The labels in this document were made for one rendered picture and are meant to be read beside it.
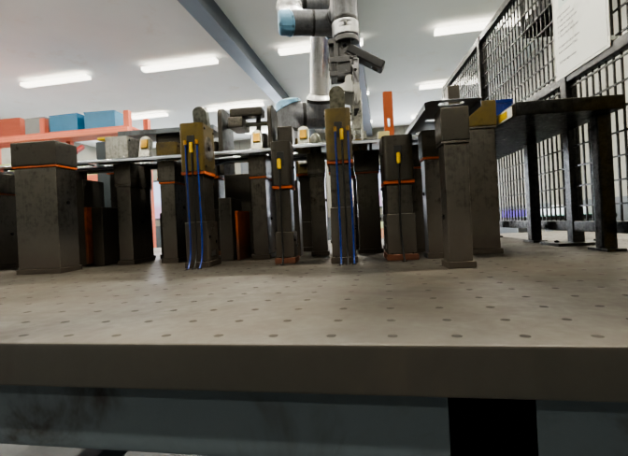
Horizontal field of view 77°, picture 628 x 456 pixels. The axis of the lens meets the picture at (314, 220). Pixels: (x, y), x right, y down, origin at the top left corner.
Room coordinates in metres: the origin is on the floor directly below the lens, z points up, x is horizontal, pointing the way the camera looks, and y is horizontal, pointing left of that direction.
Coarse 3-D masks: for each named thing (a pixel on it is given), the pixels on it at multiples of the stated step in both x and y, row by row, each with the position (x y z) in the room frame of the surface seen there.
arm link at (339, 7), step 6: (330, 0) 1.11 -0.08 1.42; (336, 0) 1.09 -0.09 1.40; (342, 0) 1.08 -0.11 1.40; (348, 0) 1.08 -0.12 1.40; (354, 0) 1.09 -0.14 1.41; (330, 6) 1.12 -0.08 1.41; (336, 6) 1.09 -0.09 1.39; (342, 6) 1.08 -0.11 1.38; (348, 6) 1.08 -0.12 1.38; (354, 6) 1.09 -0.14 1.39; (330, 12) 1.13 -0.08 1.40; (336, 12) 1.09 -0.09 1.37; (342, 12) 1.08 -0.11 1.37; (348, 12) 1.08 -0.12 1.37; (354, 12) 1.09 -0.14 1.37; (330, 18) 1.15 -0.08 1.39; (336, 18) 1.09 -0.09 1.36; (354, 18) 1.09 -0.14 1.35
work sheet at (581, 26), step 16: (560, 0) 1.04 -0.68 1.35; (576, 0) 0.97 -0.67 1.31; (592, 0) 0.90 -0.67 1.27; (608, 0) 0.85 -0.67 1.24; (560, 16) 1.04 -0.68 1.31; (576, 16) 0.97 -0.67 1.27; (592, 16) 0.91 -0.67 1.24; (608, 16) 0.86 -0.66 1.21; (560, 32) 1.05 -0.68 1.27; (576, 32) 0.98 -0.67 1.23; (592, 32) 0.91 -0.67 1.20; (608, 32) 0.86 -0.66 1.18; (560, 48) 1.05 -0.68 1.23; (576, 48) 0.98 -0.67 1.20; (592, 48) 0.91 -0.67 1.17; (560, 64) 1.05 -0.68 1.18; (576, 64) 0.98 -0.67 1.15
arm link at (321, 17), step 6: (318, 12) 1.17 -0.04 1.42; (324, 12) 1.18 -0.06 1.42; (318, 18) 1.17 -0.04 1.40; (324, 18) 1.17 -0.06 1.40; (318, 24) 1.18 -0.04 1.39; (324, 24) 1.18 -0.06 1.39; (330, 24) 1.17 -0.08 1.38; (318, 30) 1.19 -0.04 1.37; (324, 30) 1.19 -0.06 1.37; (330, 30) 1.19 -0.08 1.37; (330, 36) 1.23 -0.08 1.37
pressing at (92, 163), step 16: (304, 144) 1.01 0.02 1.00; (320, 144) 1.00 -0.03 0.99; (352, 144) 1.06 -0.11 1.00; (368, 144) 1.07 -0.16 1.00; (96, 160) 1.09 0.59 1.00; (112, 160) 1.08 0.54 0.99; (128, 160) 1.08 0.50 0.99; (144, 160) 1.14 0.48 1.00; (160, 160) 1.15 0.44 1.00; (224, 160) 1.20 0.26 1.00; (240, 160) 1.19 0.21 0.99; (304, 160) 1.23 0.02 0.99
